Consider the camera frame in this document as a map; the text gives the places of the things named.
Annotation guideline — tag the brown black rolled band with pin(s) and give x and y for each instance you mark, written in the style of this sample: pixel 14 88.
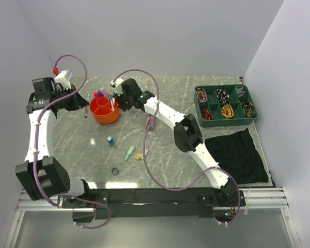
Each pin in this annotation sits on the brown black rolled band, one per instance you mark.
pixel 248 109

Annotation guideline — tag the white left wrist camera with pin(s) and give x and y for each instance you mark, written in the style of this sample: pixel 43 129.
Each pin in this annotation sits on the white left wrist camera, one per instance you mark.
pixel 62 79

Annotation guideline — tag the pink black rolled band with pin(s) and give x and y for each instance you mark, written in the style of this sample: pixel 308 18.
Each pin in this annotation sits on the pink black rolled band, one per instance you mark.
pixel 202 95

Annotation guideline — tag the orange round divided container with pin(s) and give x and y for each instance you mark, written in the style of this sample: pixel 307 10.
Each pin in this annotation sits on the orange round divided container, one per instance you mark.
pixel 102 112

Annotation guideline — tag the tan eraser block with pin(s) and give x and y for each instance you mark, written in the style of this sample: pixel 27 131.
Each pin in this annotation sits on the tan eraser block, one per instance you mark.
pixel 138 156

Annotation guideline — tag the orange navy rolled band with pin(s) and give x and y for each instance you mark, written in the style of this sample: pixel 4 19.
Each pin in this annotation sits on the orange navy rolled band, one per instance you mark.
pixel 206 115

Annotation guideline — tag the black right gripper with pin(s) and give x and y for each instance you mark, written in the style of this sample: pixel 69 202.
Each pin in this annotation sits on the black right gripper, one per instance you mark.
pixel 119 99

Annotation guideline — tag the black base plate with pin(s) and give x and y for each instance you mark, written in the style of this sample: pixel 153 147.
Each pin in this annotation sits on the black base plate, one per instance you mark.
pixel 125 203

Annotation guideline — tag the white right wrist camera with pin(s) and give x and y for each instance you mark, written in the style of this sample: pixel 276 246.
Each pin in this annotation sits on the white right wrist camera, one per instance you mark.
pixel 116 85

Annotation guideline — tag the pink capped black highlighter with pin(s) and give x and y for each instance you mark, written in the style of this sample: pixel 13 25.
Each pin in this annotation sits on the pink capped black highlighter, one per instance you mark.
pixel 96 95

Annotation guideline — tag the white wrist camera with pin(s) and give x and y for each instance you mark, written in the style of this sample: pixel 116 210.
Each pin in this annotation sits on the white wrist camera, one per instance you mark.
pixel 116 85
pixel 62 79

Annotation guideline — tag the black cloth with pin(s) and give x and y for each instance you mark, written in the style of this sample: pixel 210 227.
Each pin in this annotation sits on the black cloth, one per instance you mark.
pixel 237 154

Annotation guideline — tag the purple capped black highlighter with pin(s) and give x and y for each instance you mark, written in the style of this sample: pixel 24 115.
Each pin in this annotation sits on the purple capped black highlighter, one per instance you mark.
pixel 100 94

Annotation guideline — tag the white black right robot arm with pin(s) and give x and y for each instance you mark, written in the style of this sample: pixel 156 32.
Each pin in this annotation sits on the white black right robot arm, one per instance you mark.
pixel 187 134

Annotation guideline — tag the green compartment tray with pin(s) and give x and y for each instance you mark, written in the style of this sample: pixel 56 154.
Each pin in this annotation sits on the green compartment tray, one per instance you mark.
pixel 214 106

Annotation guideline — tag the blue glue stick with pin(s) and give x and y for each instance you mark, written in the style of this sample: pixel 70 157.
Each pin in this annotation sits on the blue glue stick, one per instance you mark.
pixel 110 141

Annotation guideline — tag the blue white pen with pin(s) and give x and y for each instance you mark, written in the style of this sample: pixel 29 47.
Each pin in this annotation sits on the blue white pen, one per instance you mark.
pixel 87 106

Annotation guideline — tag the light purple highlighter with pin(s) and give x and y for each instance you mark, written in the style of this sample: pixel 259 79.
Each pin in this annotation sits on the light purple highlighter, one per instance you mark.
pixel 104 92

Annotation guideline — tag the grey rolled cloth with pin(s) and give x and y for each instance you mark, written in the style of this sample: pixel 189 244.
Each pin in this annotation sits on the grey rolled cloth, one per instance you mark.
pixel 242 93

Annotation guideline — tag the yellow rolled band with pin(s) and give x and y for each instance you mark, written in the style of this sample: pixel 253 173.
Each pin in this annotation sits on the yellow rolled band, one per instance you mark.
pixel 227 111

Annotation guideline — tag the blue capped white marker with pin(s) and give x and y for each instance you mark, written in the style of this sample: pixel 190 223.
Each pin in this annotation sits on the blue capped white marker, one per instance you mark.
pixel 110 99

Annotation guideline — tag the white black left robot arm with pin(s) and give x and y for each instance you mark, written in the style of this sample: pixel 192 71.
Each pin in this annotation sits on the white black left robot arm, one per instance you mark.
pixel 40 169

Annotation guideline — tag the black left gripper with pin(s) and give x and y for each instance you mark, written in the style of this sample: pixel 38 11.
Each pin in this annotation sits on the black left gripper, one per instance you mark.
pixel 78 102

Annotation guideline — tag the black white rolled band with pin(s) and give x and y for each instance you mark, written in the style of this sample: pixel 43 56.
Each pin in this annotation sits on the black white rolled band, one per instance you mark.
pixel 222 95

